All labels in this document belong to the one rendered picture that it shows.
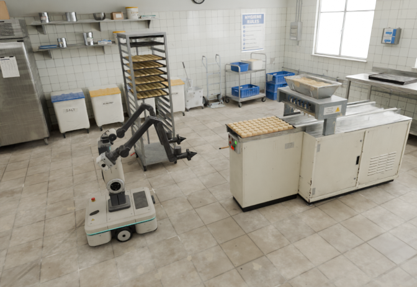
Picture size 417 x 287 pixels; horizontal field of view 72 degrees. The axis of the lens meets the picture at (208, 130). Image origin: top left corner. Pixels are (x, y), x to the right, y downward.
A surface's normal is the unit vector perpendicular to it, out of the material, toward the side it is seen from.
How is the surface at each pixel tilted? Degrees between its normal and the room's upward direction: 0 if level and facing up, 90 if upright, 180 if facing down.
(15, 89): 90
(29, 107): 90
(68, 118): 89
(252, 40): 90
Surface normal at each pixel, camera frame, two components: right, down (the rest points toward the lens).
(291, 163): 0.33, 0.33
